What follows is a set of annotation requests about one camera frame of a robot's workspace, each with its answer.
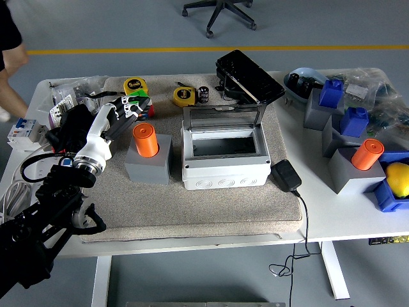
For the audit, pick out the clear bag with white label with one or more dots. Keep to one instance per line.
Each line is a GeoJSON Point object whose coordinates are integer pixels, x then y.
{"type": "Point", "coordinates": [358, 88]}

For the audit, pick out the yellow lemon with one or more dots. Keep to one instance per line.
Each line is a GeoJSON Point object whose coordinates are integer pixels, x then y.
{"type": "Point", "coordinates": [399, 179]}

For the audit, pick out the black open plastic case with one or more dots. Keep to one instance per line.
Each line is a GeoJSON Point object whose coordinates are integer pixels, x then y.
{"type": "Point", "coordinates": [252, 76]}

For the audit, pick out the black fabric bundle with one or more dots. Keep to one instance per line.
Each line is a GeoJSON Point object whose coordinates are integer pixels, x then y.
{"type": "Point", "coordinates": [73, 121]}

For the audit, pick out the smoky clear hinged box lid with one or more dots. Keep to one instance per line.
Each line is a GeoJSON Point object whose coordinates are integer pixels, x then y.
{"type": "Point", "coordinates": [223, 119]}

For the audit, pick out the small metal screw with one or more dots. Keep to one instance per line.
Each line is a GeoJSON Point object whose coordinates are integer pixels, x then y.
{"type": "Point", "coordinates": [289, 101]}

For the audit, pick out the orange cylinder battery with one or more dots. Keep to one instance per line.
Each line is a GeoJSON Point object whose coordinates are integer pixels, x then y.
{"type": "Point", "coordinates": [145, 140]}
{"type": "Point", "coordinates": [365, 156]}

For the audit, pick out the person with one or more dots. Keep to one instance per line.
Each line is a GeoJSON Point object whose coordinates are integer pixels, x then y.
{"type": "Point", "coordinates": [8, 32]}

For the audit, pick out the clear bag of metal parts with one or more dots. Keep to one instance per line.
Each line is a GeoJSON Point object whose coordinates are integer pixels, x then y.
{"type": "Point", "coordinates": [64, 89]}

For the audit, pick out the black office chair base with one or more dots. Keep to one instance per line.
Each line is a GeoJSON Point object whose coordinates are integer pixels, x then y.
{"type": "Point", "coordinates": [220, 9]}

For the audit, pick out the white plastic junction box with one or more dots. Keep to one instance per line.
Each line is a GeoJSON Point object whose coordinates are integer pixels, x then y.
{"type": "Point", "coordinates": [223, 179]}

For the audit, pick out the grey-brown fabric mat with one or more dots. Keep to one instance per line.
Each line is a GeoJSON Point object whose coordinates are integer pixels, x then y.
{"type": "Point", "coordinates": [207, 211]}

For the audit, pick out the white circuit breaker blue switch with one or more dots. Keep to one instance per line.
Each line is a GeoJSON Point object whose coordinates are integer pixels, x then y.
{"type": "Point", "coordinates": [22, 134]}

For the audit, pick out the light blue bowl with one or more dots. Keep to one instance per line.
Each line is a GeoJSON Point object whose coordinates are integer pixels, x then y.
{"type": "Point", "coordinates": [306, 73]}

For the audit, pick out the grey block holder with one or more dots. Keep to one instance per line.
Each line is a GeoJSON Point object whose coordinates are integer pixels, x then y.
{"type": "Point", "coordinates": [316, 118]}
{"type": "Point", "coordinates": [330, 140]}
{"type": "Point", "coordinates": [351, 185]}

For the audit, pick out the blue plastic block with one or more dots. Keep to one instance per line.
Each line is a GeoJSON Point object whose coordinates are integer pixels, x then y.
{"type": "Point", "coordinates": [330, 94]}
{"type": "Point", "coordinates": [353, 123]}

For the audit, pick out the clear bag of electronic components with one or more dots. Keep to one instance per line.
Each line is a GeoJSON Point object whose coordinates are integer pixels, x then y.
{"type": "Point", "coordinates": [393, 112]}

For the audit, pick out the black cylindrical capacitor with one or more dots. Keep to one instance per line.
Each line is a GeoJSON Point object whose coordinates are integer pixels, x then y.
{"type": "Point", "coordinates": [204, 95]}

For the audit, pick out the white power strip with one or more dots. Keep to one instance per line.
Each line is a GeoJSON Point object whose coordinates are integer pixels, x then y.
{"type": "Point", "coordinates": [41, 169]}

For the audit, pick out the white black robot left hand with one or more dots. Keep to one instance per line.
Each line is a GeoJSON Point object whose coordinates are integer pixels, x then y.
{"type": "Point", "coordinates": [96, 140]}

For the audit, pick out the white switch module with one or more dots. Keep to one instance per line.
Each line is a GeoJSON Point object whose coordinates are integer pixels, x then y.
{"type": "Point", "coordinates": [91, 105]}

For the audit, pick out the white socket with purple label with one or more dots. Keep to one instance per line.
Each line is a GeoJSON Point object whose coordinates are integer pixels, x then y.
{"type": "Point", "coordinates": [59, 110]}

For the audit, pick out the large colourful puzzle cube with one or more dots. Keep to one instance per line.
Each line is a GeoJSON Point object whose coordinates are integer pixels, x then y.
{"type": "Point", "coordinates": [151, 111]}

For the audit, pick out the black table control panel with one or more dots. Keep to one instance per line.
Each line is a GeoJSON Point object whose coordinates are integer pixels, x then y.
{"type": "Point", "coordinates": [388, 240]}

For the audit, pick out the blue plastic bin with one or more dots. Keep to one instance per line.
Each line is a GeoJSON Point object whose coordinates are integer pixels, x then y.
{"type": "Point", "coordinates": [386, 198]}

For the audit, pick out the grey block with round hole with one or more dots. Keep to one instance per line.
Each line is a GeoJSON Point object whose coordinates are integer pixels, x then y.
{"type": "Point", "coordinates": [147, 172]}

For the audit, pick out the black capacitor in bowl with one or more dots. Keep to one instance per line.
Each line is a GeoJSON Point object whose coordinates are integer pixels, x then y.
{"type": "Point", "coordinates": [306, 88]}
{"type": "Point", "coordinates": [294, 80]}

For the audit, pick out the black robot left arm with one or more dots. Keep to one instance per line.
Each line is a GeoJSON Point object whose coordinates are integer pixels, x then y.
{"type": "Point", "coordinates": [32, 224]}

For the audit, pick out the white table leg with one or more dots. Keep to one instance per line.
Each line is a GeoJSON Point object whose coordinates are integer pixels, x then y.
{"type": "Point", "coordinates": [335, 272]}
{"type": "Point", "coordinates": [100, 281]}

